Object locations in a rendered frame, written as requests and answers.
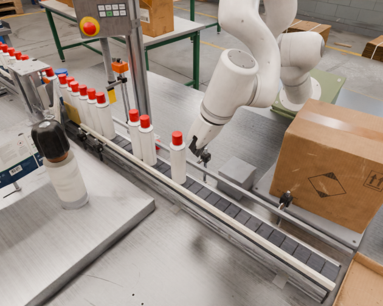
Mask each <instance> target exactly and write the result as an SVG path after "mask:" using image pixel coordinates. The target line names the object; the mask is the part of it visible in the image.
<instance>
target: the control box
mask: <svg viewBox="0 0 383 306"><path fill-rule="evenodd" d="M72 3H73V6H74V10H75V15H76V18H77V22H78V27H79V30H80V35H81V38H82V39H92V38H106V37H114V36H129V35H131V34H132V32H131V21H130V18H129V9H128V0H72ZM114 3H126V12H127V16H121V17H111V18H99V15H98V10H97V4H114ZM86 22H92V23H94V25H95V26H96V32H95V33H94V34H93V35H88V34H86V33H85V31H84V30H83V26H84V24H85V23H86Z"/></svg>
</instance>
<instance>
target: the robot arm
mask: <svg viewBox="0 0 383 306"><path fill-rule="evenodd" d="M263 2H264V8H265V12H266V24H265V23H264V22H263V21H262V19H261V18H260V16H259V13H258V9H259V3H260V0H219V9H218V23H219V26H220V27H221V28H222V29H223V30H224V31H226V32H227V33H229V34H231V35H232V36H234V37H236V38H237V39H239V40H240V41H241V42H242V43H244V44H245V45H246V46H247V47H248V48H249V50H250V51H251V52H252V54H253V56H254V57H253V56H251V55H250V54H248V53H247V52H245V51H242V50H239V49H226V50H225V51H223V52H222V54H221V56H220V58H219V61H218V63H217V65H216V68H215V71H214V73H213V75H212V78H211V80H210V83H209V85H208V88H207V90H206V92H205V95H204V98H203V99H202V102H201V105H200V111H201V113H200V114H199V115H198V116H197V118H196V120H195V121H194V123H193V124H192V126H191V128H190V130H189V132H188V135H187V138H186V140H187V141H189V140H191V139H193V140H192V142H191V144H190V146H189V147H188V148H189V149H190V150H191V152H192V153H193V154H194V155H195V156H197V158H198V157H199V156H201V155H202V153H203V152H204V149H205V147H206V146H207V145H208V143H209V142H210V141H211V140H213V139H214V138H215V137H216V136H217V135H218V134H219V133H220V132H221V130H222V128H223V126H224V125H225V124H226V123H228V122H229V121H230V120H231V119H232V117H233V116H234V113H235V111H236V110H237V108H238V107H240V106H249V107H257V108H267V107H270V106H271V105H272V104H273V103H274V101H275V99H276V97H277V92H278V86H279V80H280V79H281V83H282V85H283V87H282V88H281V90H280V101H281V103H282V105H283V106H284V107H285V108H286V109H287V110H289V111H293V112H298V111H299V110H300V109H301V108H302V107H303V105H304V104H305V103H306V101H307V100H308V98H312V99H315V100H319V99H320V96H321V88H320V84H319V83H318V82H317V80H315V79H314V78H312V77H311V76H310V72H309V71H310V70H311V69H313V68H314V67H315V66H316V65H317V64H318V63H319V61H320V60H321V58H322V56H323V52H324V48H325V42H324V40H323V38H322V36H321V35H320V34H318V33H316V32H294V33H282V32H284V31H285V30H286V29H287V28H288V27H289V26H290V25H291V24H292V22H293V20H294V18H295V16H296V13H297V0H263Z"/></svg>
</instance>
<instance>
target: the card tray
mask: <svg viewBox="0 0 383 306"><path fill-rule="evenodd" d="M332 306H383V265H381V264H379V263H377V262H376V261H374V260H372V259H370V258H369V257H367V256H365V255H363V254H361V253H360V252H357V253H356V254H355V255H354V257H353V258H352V260H351V263H350V266H349V267H348V270H347V272H346V275H345V277H344V279H343V281H342V284H341V286H340V288H339V291H338V293H337V296H336V298H335V300H334V303H333V305H332Z"/></svg>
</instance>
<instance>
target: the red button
mask: <svg viewBox="0 0 383 306"><path fill-rule="evenodd" d="M83 30H84V31H85V33H86V34H88V35H93V34H94V33H95V32H96V26H95V25H94V23H92V22H86V23H85V24H84V26H83Z"/></svg>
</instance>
